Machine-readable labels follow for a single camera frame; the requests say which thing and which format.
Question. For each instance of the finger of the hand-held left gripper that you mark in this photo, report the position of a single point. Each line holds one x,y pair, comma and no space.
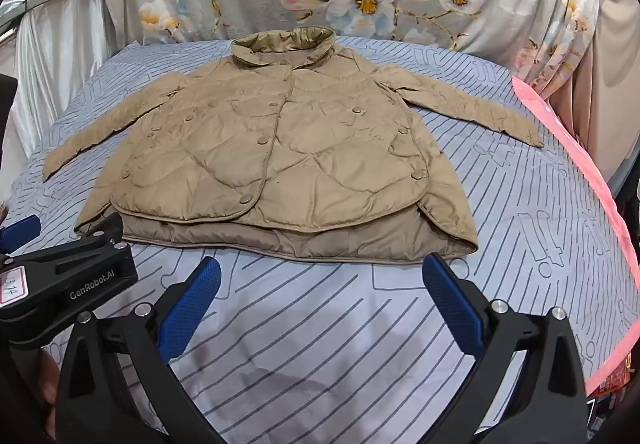
20,229
95,274

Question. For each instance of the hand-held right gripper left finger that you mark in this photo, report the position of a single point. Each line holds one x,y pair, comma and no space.
190,309

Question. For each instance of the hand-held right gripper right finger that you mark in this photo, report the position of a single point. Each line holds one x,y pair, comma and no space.
455,304

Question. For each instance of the tan quilted jacket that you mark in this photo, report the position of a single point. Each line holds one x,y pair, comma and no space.
300,164

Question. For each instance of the person's left hand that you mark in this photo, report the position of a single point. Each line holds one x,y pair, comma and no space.
47,374

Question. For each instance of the grey striped bedsheet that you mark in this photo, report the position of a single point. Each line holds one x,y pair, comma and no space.
325,324

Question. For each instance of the red printed packet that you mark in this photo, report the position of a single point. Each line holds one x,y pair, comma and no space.
607,379

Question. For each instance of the silver curtain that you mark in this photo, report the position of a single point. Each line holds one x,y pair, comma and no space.
55,54

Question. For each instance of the pink cloth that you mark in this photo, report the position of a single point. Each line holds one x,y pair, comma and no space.
575,164

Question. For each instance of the beige curtain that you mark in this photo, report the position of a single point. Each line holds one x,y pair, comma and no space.
610,74

